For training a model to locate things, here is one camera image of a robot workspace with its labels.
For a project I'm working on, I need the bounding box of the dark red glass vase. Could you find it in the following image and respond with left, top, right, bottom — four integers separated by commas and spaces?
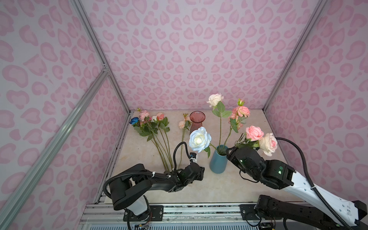
189, 111, 206, 134

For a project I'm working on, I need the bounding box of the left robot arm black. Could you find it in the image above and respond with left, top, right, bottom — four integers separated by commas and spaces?
103, 162, 205, 217

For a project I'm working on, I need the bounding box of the aluminium corner frame post left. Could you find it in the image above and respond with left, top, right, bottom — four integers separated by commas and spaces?
71, 0, 130, 115

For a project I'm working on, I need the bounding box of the peach spray rose branch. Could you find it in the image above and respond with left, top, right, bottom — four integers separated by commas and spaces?
177, 113, 192, 169

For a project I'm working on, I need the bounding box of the cream white rose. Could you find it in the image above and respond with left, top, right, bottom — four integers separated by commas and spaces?
207, 93, 232, 145

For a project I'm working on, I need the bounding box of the aluminium corner frame post right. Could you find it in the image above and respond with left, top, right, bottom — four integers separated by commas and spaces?
262, 0, 330, 114

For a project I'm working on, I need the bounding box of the pink peony flower stem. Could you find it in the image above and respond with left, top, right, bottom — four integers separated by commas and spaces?
134, 109, 170, 171

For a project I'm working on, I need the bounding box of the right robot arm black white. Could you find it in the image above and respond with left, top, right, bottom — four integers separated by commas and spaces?
226, 147, 368, 230

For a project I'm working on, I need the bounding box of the light blue white rose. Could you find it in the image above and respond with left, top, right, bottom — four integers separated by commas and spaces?
189, 127, 215, 158

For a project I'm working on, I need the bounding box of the aluminium diagonal frame bar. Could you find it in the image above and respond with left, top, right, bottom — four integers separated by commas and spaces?
1, 69, 108, 230

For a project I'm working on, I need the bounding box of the aluminium rail base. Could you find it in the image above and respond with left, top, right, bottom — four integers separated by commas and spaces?
76, 202, 317, 230

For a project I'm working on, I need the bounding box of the teal ceramic vase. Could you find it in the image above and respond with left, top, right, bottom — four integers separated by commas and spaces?
209, 145, 228, 174

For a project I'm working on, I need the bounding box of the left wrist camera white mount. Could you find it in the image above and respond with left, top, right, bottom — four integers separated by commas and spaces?
189, 152, 197, 163

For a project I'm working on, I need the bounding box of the dark blue small flower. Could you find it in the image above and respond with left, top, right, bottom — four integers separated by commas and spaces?
129, 117, 140, 126

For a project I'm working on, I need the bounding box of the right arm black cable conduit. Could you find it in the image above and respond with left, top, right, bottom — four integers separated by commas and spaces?
275, 137, 353, 230

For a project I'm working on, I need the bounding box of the aluminium corner frame post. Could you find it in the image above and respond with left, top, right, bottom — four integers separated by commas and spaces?
71, 0, 130, 115
262, 0, 330, 114

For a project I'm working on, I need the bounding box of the pink spray rose branch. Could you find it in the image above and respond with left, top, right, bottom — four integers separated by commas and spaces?
224, 99, 250, 145

